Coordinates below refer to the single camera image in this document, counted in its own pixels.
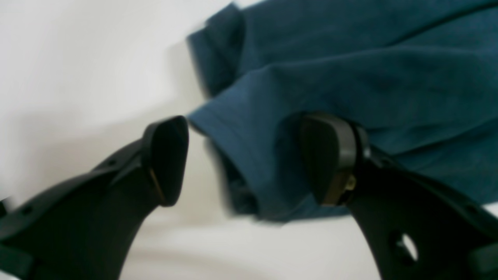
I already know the dark teal T-shirt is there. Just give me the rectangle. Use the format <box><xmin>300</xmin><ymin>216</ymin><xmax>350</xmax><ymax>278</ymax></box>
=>
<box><xmin>188</xmin><ymin>0</ymin><xmax>498</xmax><ymax>222</ymax></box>

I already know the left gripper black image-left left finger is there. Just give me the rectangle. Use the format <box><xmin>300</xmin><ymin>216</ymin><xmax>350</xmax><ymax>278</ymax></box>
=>
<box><xmin>0</xmin><ymin>116</ymin><xmax>189</xmax><ymax>280</ymax></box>

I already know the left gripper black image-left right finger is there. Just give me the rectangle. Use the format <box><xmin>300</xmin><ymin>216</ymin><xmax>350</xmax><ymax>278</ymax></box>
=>
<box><xmin>300</xmin><ymin>113</ymin><xmax>498</xmax><ymax>280</ymax></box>

